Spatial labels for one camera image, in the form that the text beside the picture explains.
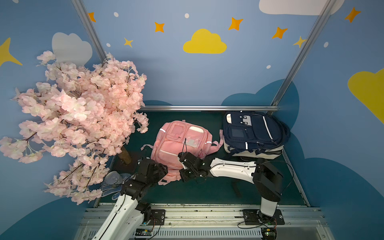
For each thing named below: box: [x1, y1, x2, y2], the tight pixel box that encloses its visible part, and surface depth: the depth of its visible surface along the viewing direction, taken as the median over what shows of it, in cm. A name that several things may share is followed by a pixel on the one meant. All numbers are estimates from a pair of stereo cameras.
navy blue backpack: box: [222, 111, 291, 160], surface depth 102 cm
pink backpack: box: [141, 119, 224, 186], surface depth 102 cm
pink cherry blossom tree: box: [0, 50, 150, 205], surface depth 58 cm
